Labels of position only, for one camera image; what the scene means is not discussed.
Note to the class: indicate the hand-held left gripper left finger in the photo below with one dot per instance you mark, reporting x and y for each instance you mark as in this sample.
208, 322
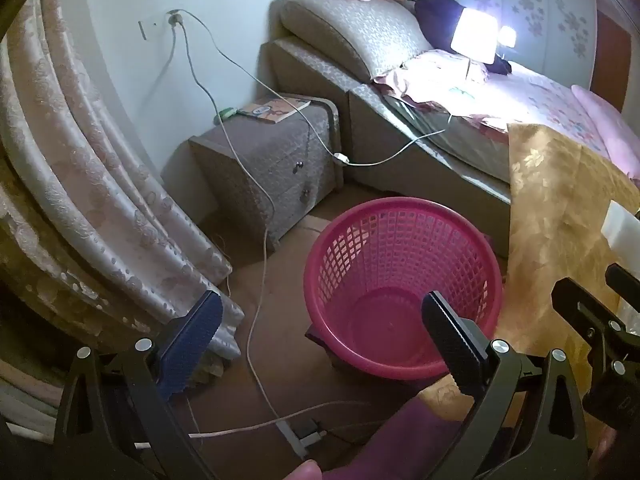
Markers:
192, 345

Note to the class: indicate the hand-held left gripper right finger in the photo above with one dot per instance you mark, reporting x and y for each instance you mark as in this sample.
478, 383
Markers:
450, 340

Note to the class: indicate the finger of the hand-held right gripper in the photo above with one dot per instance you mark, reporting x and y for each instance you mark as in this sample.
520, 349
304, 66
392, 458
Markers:
582, 317
625, 285

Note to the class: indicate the white carton box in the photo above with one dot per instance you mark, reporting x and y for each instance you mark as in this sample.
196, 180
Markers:
622, 230

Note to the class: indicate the pink plastic basket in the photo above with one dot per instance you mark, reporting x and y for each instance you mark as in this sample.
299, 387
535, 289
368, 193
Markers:
380, 260

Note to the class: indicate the golden floral bedspread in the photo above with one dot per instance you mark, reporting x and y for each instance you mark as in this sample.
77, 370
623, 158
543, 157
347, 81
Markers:
550, 200

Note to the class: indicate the person's purple trouser leg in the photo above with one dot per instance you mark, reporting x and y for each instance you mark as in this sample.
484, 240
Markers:
400, 445

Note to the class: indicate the white power adapter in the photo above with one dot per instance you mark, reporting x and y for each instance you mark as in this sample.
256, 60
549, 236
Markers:
300, 437

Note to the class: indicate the pink quilt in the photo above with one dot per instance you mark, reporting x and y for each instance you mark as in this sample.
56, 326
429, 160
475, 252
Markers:
610, 125

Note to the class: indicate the beige patterned curtain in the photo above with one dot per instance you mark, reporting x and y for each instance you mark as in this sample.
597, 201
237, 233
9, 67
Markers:
100, 185

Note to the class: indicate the grey upholstered nightstand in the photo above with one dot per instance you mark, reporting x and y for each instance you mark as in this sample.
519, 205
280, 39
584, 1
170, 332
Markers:
260, 170

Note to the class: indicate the floral pink bedsheet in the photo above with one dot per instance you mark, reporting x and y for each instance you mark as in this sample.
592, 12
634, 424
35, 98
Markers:
540, 100

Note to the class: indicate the brown wooden door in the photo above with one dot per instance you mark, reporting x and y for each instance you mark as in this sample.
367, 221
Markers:
612, 55

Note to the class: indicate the small green item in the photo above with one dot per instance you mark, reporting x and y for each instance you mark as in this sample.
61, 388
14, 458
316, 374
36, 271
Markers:
225, 114

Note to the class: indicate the colourful book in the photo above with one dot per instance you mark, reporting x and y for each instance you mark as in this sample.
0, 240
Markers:
275, 110

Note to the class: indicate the pink ruffled pillow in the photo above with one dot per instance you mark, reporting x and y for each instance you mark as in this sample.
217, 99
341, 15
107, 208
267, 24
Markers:
425, 72

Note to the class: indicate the small bedside lamp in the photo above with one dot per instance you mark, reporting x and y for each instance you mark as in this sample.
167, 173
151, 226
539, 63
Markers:
506, 35

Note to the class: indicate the flower patterned wardrobe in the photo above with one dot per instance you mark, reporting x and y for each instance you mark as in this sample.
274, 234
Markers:
540, 10

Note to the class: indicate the white table lamp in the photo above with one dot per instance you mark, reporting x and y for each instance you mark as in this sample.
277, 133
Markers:
472, 35

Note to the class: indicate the grey headboard cushion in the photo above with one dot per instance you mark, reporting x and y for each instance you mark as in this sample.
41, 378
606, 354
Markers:
350, 35

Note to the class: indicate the dark clothing pile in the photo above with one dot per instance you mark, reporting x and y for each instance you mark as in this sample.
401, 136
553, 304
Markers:
435, 15

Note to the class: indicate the grey upholstered bed frame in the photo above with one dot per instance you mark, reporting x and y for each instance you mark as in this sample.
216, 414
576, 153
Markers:
425, 180

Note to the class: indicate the white wall socket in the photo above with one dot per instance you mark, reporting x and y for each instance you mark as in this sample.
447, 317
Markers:
174, 20

